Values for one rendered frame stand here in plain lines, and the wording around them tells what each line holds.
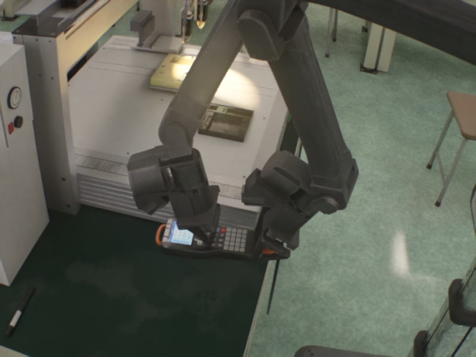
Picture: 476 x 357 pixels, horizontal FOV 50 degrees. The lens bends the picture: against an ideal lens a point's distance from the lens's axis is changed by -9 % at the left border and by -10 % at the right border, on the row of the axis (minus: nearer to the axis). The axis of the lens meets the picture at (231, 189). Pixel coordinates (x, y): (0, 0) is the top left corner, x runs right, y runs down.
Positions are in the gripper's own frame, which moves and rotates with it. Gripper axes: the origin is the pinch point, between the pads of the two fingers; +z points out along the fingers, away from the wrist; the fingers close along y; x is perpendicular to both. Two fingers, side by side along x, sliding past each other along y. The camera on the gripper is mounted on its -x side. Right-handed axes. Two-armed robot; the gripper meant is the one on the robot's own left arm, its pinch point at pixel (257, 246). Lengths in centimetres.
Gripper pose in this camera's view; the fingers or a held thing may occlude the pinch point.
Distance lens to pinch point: 109.8
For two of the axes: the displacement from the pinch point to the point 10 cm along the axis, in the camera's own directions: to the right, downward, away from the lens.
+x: 8.2, 4.9, 2.9
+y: -1.1, 6.4, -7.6
